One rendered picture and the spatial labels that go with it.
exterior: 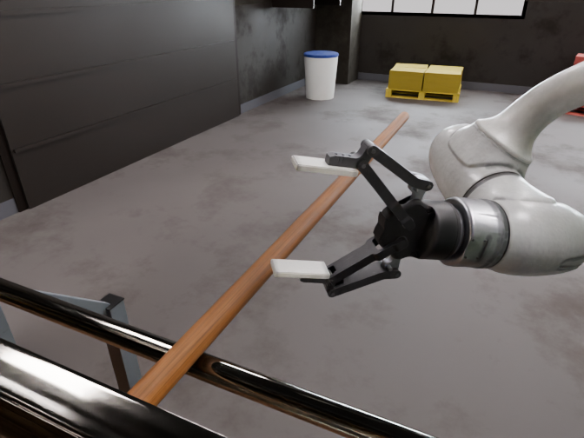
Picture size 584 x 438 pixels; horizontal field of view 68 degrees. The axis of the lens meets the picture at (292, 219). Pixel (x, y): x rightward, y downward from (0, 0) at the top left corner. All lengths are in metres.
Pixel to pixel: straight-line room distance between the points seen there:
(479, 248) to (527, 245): 0.06
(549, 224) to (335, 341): 1.71
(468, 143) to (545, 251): 0.19
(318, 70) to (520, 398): 5.30
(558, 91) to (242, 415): 1.63
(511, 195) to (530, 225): 0.05
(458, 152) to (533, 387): 1.69
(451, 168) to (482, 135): 0.06
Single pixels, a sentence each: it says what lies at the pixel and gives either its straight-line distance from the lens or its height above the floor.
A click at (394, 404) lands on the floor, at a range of 2.02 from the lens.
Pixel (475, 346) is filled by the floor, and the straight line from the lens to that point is 2.37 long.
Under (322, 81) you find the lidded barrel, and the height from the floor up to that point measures 0.28.
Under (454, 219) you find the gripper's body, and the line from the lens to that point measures 0.55.
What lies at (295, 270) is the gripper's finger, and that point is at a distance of 0.53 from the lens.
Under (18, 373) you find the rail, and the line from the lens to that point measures 0.19.
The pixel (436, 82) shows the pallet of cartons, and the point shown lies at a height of 0.27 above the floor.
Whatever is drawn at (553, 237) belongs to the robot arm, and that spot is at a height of 1.27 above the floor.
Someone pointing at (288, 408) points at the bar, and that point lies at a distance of 0.49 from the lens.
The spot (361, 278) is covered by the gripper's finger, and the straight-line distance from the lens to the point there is 0.56.
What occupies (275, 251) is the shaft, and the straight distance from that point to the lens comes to 0.64.
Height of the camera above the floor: 1.55
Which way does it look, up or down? 29 degrees down
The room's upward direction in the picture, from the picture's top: straight up
